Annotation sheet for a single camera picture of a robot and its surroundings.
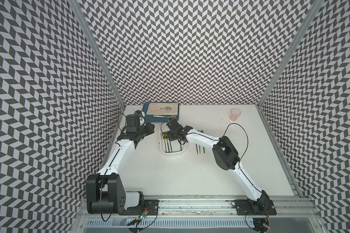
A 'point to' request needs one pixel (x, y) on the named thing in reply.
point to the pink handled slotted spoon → (166, 108)
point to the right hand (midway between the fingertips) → (172, 134)
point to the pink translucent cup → (235, 112)
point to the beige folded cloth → (174, 111)
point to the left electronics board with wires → (137, 220)
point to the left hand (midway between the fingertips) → (153, 126)
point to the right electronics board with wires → (261, 225)
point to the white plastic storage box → (166, 146)
